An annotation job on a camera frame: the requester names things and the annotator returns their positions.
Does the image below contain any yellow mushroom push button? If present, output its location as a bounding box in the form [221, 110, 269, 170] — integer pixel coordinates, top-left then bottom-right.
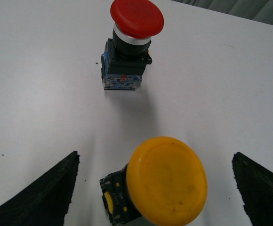
[100, 137, 208, 226]

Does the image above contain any red mushroom push button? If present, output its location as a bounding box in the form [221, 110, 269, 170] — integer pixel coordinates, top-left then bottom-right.
[101, 0, 164, 90]

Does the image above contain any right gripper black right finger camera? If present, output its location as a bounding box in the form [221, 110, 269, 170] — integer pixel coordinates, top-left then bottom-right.
[232, 152, 273, 226]

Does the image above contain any right grey curtain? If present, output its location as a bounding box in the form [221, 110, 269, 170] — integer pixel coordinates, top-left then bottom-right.
[179, 0, 273, 25]

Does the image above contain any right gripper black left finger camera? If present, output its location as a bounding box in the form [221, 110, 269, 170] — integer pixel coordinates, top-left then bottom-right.
[0, 151, 80, 226]

